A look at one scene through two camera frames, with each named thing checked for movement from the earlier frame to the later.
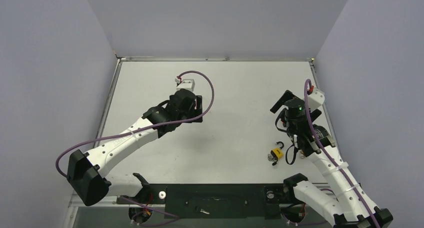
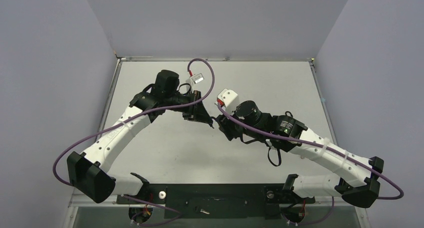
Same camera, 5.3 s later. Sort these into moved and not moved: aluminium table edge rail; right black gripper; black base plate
Moved: right black gripper
Not moved: aluminium table edge rail; black base plate
